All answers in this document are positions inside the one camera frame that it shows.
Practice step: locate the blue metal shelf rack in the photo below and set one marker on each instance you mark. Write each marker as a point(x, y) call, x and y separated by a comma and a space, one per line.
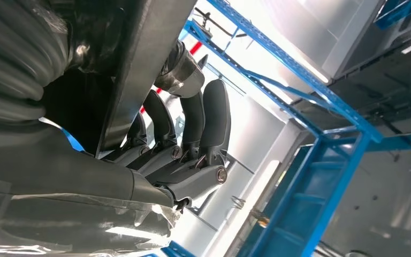
point(333, 103)

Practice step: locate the chrome stanchion post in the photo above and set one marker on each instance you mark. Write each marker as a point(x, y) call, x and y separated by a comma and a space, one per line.
point(180, 74)

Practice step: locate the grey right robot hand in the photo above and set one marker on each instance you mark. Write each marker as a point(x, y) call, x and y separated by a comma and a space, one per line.
point(67, 184)

